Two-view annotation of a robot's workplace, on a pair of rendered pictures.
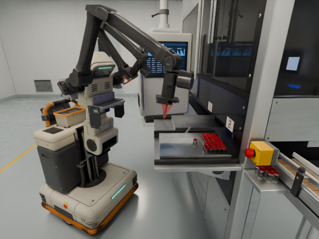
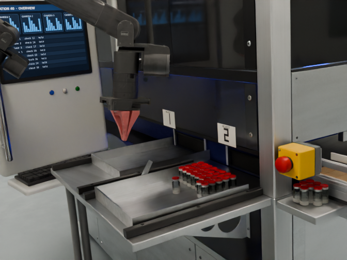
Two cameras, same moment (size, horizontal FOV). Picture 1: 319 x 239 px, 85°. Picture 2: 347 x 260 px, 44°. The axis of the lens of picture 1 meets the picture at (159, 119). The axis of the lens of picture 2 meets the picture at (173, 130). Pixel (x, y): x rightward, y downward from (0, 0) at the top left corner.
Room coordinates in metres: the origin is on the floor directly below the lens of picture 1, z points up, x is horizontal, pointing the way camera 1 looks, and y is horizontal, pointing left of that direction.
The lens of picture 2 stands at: (-0.14, 0.32, 1.33)
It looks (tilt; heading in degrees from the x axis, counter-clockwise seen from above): 13 degrees down; 333
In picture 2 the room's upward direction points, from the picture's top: 4 degrees counter-clockwise
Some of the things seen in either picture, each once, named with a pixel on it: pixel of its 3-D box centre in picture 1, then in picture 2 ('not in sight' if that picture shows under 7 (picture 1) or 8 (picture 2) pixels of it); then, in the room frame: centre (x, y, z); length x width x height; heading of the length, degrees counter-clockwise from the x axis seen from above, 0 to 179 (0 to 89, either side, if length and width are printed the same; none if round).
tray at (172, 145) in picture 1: (190, 145); (169, 191); (0.85, -0.17, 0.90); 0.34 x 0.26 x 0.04; 91
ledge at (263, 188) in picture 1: (267, 180); (314, 205); (0.59, -0.45, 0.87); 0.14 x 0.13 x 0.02; 92
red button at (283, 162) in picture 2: (250, 153); (284, 164); (0.61, -0.36, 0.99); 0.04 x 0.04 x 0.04; 2
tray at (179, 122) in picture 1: (196, 123); (149, 156); (1.19, -0.27, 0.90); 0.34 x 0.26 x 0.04; 92
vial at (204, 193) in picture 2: (206, 151); (205, 191); (0.77, -0.24, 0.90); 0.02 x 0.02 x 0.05
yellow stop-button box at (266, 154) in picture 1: (261, 152); (298, 160); (0.61, -0.41, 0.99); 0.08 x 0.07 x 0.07; 92
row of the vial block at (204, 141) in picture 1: (206, 144); (196, 181); (0.85, -0.26, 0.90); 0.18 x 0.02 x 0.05; 1
